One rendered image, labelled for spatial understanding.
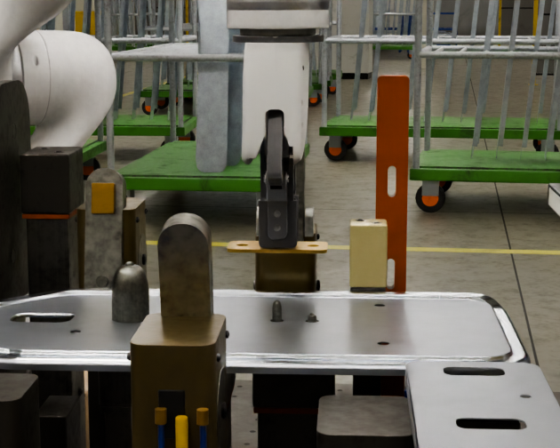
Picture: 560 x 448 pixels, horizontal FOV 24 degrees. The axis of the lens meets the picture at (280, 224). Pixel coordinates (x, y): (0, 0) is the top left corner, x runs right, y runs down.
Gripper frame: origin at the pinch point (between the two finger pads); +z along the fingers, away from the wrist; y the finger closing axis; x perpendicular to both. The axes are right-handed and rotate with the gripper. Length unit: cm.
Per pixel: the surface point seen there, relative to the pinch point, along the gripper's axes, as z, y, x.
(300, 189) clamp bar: -0.6, -13.5, 1.3
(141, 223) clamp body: 3.8, -19.5, -14.9
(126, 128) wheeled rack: 83, -906, -172
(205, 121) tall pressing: 51, -632, -78
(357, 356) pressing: 8.9, 10.5, 6.7
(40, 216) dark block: 2.9, -18.2, -24.8
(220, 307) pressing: 8.7, -4.6, -5.5
